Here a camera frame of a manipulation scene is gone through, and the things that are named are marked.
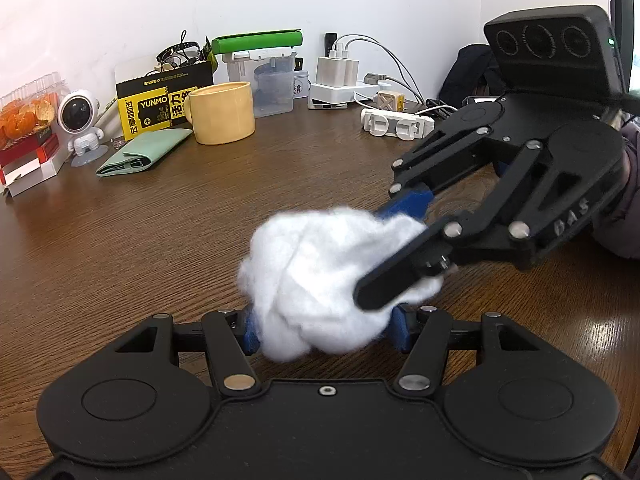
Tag white astronaut figurine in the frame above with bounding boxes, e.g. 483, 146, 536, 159
57, 89, 106, 167

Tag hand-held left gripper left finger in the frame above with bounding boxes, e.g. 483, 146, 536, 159
114, 309, 262, 397

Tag grey charging cable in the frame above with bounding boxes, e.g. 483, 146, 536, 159
345, 35, 427, 107

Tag red white box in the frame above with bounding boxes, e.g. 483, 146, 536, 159
0, 132, 69, 197

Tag white power strip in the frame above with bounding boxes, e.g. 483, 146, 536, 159
307, 82, 382, 104

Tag black strap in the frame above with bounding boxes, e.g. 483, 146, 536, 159
155, 29, 202, 72

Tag white cotton wad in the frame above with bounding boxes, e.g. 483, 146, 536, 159
237, 204, 444, 362

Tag yellow ceramic cup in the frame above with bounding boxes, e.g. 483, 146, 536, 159
184, 81, 257, 146

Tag green fabric pouch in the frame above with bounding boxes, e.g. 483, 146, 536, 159
95, 128, 194, 179

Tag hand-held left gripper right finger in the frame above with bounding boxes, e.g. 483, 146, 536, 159
391, 305, 545, 396

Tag yellow white cube adapter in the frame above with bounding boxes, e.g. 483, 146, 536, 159
377, 90, 405, 112

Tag white charging cable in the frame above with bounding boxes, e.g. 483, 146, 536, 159
352, 91, 453, 117

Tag large white charger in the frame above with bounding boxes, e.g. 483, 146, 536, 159
315, 57, 347, 89

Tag yellow black battery box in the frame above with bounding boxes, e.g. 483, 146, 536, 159
115, 62, 215, 141

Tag clear plastic container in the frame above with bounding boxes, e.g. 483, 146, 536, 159
222, 49, 297, 120

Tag dark cloth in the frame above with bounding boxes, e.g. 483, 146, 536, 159
439, 44, 502, 107

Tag green foam roll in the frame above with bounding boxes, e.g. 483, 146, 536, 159
211, 29, 304, 56

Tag clear snack container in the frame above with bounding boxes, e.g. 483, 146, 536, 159
0, 73, 69, 151

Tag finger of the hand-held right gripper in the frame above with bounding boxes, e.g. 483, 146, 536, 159
375, 121, 502, 231
352, 138, 587, 312

